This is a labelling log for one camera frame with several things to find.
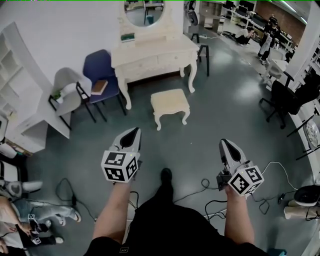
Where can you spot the white shell chair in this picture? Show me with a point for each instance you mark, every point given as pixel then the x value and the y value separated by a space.
pixel 70 85

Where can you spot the green book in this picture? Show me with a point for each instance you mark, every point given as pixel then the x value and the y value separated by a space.
pixel 128 37

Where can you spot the small white table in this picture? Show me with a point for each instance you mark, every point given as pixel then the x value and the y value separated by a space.
pixel 277 65

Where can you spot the person's black clothing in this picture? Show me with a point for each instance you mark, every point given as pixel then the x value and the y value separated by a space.
pixel 172 232

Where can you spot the small potted plant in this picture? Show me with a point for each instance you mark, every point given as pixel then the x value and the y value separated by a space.
pixel 58 96

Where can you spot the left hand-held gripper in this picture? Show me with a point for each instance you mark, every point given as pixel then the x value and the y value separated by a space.
pixel 117 166

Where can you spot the white power strip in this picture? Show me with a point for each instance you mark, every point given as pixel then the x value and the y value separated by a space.
pixel 203 36

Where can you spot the black office chair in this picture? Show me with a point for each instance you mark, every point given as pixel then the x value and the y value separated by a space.
pixel 285 96

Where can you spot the row of computer desks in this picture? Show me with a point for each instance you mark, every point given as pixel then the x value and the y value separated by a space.
pixel 250 13

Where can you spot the brown book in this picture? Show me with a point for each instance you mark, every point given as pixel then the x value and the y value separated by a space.
pixel 99 87

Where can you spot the black metal stool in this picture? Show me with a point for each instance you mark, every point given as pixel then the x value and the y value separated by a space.
pixel 203 50
pixel 195 36

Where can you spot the person's right forearm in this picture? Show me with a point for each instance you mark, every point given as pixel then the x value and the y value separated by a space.
pixel 238 217

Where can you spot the black and white robot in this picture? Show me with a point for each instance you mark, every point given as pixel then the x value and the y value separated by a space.
pixel 192 12

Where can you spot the white shelf unit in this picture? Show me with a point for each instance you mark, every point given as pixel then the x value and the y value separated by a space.
pixel 22 82

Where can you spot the cream carved stool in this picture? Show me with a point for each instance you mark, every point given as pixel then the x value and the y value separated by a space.
pixel 168 100

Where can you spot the person's black shoe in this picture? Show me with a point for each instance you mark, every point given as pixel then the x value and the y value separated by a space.
pixel 166 175

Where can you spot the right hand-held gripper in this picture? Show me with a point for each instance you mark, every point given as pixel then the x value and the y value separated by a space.
pixel 246 181

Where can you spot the blue padded chair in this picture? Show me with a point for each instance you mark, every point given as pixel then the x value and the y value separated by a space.
pixel 98 65

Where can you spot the person's left forearm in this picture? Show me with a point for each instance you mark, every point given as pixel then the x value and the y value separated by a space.
pixel 112 212

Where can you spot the cream dressing table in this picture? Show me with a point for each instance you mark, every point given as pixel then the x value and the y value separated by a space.
pixel 152 51

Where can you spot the wooden cabinet desk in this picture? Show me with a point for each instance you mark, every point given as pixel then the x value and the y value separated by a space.
pixel 211 15

